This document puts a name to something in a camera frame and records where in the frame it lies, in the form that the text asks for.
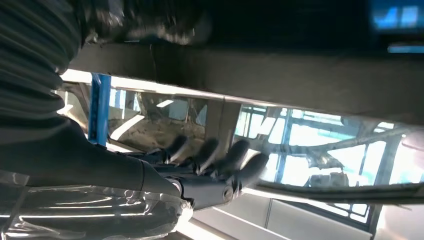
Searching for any blue metal shelf rack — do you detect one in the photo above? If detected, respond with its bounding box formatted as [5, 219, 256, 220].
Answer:
[86, 72, 113, 147]

